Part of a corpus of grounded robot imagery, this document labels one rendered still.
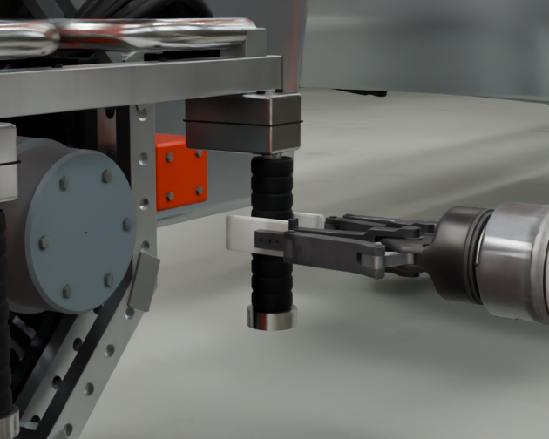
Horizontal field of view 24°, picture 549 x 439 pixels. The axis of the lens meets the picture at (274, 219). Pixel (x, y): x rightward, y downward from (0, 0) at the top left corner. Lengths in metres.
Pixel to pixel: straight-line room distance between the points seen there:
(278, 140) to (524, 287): 0.25
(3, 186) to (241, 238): 0.32
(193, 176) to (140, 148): 0.09
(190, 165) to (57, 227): 0.39
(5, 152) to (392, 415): 2.51
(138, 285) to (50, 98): 0.43
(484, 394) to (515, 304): 2.50
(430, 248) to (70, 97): 0.30
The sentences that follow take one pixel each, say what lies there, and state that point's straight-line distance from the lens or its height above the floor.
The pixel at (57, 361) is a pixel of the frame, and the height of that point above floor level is 0.68.
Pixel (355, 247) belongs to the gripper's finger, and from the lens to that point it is 0.98.
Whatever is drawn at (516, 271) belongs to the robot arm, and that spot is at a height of 0.83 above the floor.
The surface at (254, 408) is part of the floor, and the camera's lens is 3.30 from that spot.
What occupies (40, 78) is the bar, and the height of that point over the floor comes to 0.97.
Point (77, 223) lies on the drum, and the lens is 0.98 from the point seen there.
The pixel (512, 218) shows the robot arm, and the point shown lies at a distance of 0.96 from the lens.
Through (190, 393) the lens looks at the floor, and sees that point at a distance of 3.43.
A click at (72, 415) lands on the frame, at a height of 0.64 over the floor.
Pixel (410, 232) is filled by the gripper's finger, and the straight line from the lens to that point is 1.00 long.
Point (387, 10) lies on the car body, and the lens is 3.45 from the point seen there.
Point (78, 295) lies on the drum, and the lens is 0.99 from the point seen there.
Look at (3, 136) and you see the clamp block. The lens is 0.81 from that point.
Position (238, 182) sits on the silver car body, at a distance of 1.75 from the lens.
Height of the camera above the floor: 1.02
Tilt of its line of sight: 10 degrees down
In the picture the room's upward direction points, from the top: straight up
